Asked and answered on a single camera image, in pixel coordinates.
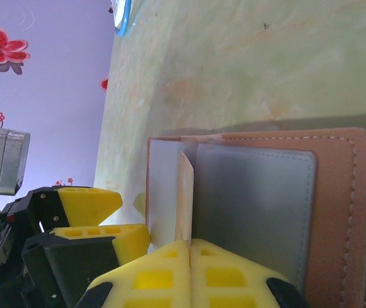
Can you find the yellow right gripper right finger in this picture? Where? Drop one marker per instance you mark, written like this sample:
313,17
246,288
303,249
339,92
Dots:
224,282

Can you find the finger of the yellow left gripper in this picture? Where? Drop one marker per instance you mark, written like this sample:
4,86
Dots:
89,205
128,240

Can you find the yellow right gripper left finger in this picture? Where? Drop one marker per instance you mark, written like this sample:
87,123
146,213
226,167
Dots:
157,282

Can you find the beige credit card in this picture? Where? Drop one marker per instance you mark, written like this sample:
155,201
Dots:
184,199

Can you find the tan leather card holder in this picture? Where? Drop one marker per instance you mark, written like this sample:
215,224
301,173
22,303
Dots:
330,208

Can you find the white and blue packet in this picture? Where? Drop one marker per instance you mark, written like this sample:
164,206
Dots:
119,11

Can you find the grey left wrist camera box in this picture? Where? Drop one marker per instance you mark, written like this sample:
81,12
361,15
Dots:
3,160

